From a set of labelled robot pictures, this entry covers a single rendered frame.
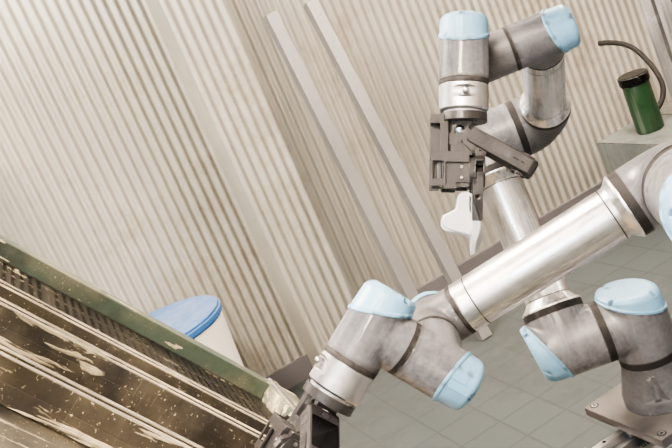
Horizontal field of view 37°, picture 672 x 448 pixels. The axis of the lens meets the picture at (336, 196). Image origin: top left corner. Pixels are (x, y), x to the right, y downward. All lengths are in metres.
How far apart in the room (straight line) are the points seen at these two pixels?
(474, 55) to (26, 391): 0.88
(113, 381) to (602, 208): 1.10
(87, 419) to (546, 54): 0.94
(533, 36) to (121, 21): 3.61
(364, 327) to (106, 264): 3.85
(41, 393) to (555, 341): 0.90
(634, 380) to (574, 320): 0.16
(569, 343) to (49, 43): 3.56
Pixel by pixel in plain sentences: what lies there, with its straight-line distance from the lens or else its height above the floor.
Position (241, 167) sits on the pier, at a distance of 4.92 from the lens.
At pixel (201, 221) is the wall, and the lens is 5.14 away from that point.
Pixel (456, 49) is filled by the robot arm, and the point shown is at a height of 1.83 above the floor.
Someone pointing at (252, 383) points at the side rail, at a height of 0.94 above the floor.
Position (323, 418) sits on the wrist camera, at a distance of 1.28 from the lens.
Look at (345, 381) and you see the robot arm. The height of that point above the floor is 1.55.
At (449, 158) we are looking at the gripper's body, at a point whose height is 1.70.
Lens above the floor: 2.05
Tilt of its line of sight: 13 degrees down
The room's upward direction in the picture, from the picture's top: 23 degrees counter-clockwise
